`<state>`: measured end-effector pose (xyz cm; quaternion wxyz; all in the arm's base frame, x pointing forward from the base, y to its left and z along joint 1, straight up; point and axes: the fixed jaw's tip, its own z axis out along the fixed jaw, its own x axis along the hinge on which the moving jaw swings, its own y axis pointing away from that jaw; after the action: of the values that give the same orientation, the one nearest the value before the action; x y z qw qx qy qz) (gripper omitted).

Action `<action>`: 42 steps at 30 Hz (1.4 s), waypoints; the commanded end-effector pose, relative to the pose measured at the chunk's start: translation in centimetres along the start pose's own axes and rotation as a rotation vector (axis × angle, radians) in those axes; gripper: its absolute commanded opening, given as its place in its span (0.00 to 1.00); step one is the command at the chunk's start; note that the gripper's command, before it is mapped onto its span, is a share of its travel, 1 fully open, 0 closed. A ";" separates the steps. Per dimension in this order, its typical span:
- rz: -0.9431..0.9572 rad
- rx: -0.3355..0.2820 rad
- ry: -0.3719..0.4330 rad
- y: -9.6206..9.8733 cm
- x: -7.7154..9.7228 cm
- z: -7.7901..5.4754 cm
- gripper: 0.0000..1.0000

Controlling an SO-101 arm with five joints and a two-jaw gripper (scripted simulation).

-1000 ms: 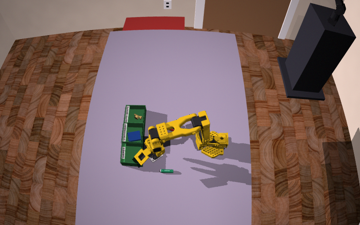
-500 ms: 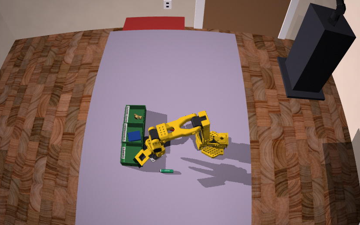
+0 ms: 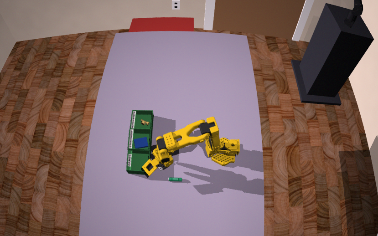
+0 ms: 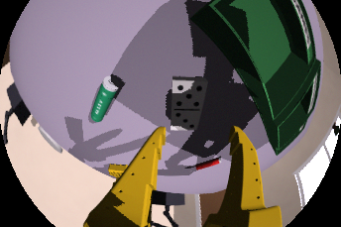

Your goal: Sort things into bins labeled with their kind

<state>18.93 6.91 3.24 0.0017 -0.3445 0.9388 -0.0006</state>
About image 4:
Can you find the green bin rack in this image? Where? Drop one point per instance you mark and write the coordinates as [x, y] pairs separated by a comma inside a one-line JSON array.
[[277, 61]]

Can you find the green battery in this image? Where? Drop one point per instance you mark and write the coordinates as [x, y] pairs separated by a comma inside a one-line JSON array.
[[107, 91]]

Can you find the white domino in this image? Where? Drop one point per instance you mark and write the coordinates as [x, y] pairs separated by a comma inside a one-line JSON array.
[[187, 98]]

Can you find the red aaa battery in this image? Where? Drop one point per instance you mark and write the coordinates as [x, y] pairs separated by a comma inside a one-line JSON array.
[[208, 164]]

